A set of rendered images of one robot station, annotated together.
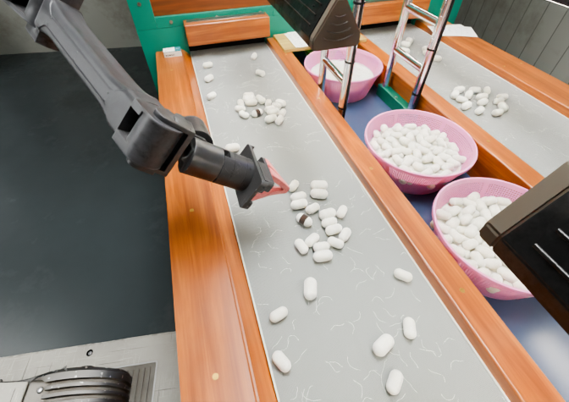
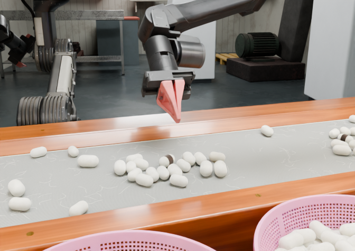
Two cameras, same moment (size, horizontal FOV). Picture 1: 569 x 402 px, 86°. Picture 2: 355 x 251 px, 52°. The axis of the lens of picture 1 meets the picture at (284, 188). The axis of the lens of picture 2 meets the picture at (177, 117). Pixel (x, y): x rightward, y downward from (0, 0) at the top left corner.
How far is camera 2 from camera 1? 0.79 m
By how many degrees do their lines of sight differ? 78
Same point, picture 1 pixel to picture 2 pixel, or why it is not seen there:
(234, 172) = (153, 64)
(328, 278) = (96, 174)
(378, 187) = (216, 197)
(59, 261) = not seen: hidden behind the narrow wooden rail
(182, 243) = (142, 117)
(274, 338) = (58, 154)
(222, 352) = (55, 130)
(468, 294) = (21, 238)
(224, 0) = not seen: outside the picture
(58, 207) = not seen: hidden behind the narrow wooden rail
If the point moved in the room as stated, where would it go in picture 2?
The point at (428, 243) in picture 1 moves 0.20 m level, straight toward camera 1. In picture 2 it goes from (110, 221) to (29, 175)
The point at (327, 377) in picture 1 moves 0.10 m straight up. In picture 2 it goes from (15, 170) to (7, 117)
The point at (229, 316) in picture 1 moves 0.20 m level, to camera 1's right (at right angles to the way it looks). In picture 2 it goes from (78, 131) to (46, 170)
